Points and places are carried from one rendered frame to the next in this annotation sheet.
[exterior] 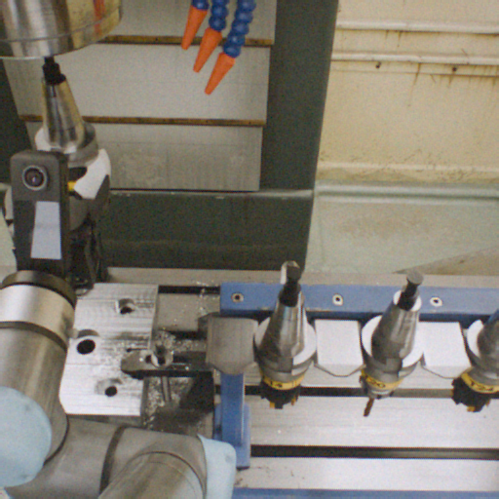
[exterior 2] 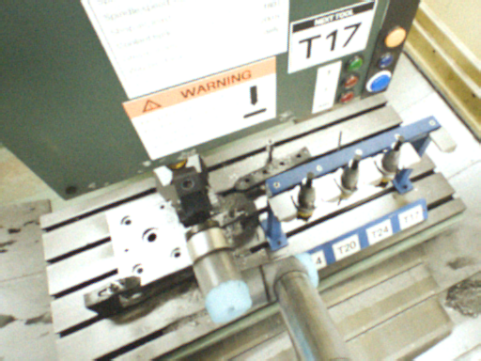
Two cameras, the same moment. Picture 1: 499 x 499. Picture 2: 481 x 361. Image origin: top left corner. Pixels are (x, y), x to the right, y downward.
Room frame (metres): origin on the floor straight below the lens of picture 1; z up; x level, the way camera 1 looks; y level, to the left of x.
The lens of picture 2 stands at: (0.06, 0.17, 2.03)
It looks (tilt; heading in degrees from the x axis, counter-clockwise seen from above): 57 degrees down; 334
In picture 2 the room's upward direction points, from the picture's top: 4 degrees clockwise
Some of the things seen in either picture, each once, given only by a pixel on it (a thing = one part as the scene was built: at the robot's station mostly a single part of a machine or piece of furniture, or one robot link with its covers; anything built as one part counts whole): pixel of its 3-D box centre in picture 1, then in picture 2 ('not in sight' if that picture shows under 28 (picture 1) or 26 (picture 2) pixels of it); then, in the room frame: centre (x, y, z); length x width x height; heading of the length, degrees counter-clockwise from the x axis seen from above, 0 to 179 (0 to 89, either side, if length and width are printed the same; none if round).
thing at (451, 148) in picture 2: not in sight; (443, 141); (0.38, -0.42, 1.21); 0.07 x 0.05 x 0.01; 1
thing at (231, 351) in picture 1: (232, 345); (284, 208); (0.37, 0.02, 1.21); 0.07 x 0.05 x 0.01; 1
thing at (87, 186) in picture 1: (100, 190); (193, 161); (0.51, 0.17, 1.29); 0.09 x 0.03 x 0.06; 169
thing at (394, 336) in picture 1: (400, 321); (351, 171); (0.37, -0.15, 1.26); 0.04 x 0.04 x 0.07
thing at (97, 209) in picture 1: (86, 204); (196, 175); (0.46, 0.17, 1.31); 0.09 x 0.05 x 0.02; 169
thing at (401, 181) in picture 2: not in sight; (411, 156); (0.43, -0.42, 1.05); 0.10 x 0.05 x 0.30; 1
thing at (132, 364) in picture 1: (169, 372); (235, 218); (0.48, 0.11, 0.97); 0.13 x 0.03 x 0.15; 91
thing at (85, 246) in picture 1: (51, 262); (194, 210); (0.40, 0.20, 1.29); 0.12 x 0.08 x 0.09; 2
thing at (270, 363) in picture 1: (285, 345); (306, 198); (0.37, -0.04, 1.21); 0.06 x 0.06 x 0.03
